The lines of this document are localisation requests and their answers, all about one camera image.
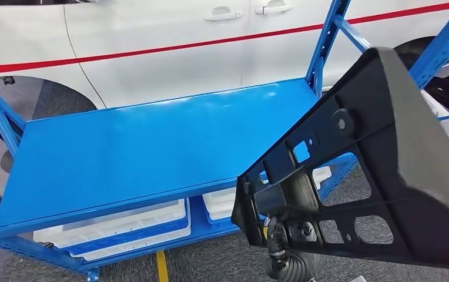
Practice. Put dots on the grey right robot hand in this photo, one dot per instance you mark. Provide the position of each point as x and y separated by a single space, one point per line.
276 245

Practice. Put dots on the black plastic plate frame part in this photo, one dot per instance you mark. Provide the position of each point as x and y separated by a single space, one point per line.
403 155

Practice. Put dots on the white car with red stripe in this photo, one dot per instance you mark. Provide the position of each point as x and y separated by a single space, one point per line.
150 31

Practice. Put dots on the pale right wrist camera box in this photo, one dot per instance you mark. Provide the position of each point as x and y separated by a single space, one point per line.
357 279

